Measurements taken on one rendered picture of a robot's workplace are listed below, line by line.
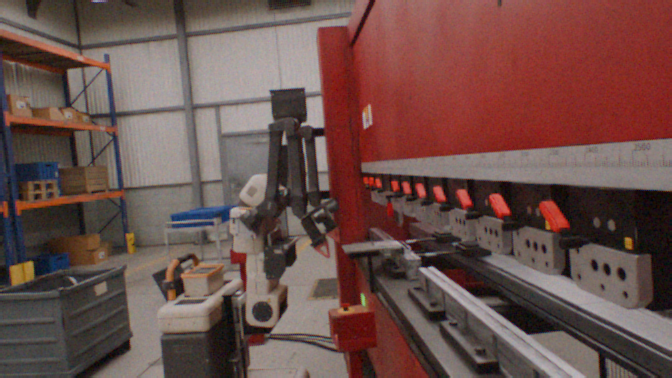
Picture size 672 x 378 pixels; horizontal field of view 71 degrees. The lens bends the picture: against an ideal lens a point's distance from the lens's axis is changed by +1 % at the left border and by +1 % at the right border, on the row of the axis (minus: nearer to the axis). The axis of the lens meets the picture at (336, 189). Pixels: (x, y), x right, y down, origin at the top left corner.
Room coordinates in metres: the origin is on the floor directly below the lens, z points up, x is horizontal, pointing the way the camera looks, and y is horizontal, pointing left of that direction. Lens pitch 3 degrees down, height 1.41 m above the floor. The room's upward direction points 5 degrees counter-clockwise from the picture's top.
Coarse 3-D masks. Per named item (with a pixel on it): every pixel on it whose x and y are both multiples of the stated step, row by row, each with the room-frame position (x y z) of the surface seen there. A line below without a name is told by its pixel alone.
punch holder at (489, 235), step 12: (480, 180) 1.11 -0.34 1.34; (492, 180) 1.05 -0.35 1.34; (480, 192) 1.12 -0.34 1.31; (492, 192) 1.05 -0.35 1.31; (504, 192) 1.01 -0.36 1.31; (480, 204) 1.12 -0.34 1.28; (492, 216) 1.06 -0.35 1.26; (480, 228) 1.12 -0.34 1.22; (492, 228) 1.05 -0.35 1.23; (480, 240) 1.13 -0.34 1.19; (492, 240) 1.06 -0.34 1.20; (504, 240) 1.01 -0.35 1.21; (504, 252) 1.02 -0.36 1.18
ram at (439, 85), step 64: (384, 0) 2.01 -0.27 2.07; (448, 0) 1.25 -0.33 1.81; (512, 0) 0.91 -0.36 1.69; (576, 0) 0.71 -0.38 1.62; (640, 0) 0.59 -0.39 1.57; (384, 64) 2.11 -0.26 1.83; (448, 64) 1.28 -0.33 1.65; (512, 64) 0.92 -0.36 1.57; (576, 64) 0.72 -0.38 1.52; (640, 64) 0.59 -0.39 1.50; (384, 128) 2.23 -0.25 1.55; (448, 128) 1.32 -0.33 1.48; (512, 128) 0.94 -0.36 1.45; (576, 128) 0.73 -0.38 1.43; (640, 128) 0.60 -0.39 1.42
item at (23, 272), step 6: (126, 234) 9.16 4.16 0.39; (132, 234) 9.22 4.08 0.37; (132, 240) 9.20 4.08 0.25; (132, 246) 9.18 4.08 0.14; (132, 252) 9.18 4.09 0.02; (18, 264) 6.52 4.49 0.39; (24, 264) 6.57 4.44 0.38; (30, 264) 6.63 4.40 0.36; (12, 270) 6.38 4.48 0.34; (18, 270) 6.42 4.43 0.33; (24, 270) 6.57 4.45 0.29; (30, 270) 6.61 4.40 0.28; (12, 276) 6.38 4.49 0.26; (18, 276) 6.41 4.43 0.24; (24, 276) 6.57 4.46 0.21; (30, 276) 6.60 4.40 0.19; (12, 282) 6.38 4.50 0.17; (18, 282) 6.40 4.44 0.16
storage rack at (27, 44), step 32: (0, 32) 6.74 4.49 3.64; (0, 64) 6.66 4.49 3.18; (32, 64) 8.51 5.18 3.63; (64, 64) 8.89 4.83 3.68; (96, 64) 8.85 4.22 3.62; (0, 96) 6.61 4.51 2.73; (64, 96) 9.31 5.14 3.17; (0, 128) 7.66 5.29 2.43; (32, 128) 8.04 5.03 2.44; (64, 128) 8.62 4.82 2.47; (96, 128) 8.63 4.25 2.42
